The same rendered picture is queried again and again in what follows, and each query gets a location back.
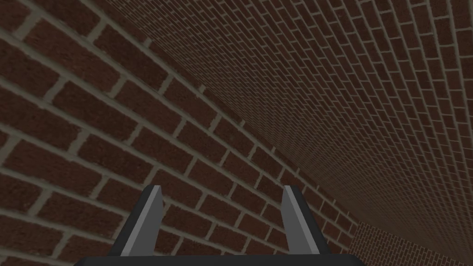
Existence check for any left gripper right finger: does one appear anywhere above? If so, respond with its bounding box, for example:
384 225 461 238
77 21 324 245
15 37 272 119
281 185 332 255

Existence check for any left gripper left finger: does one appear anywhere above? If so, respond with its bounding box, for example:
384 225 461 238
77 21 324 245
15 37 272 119
109 185 164 257

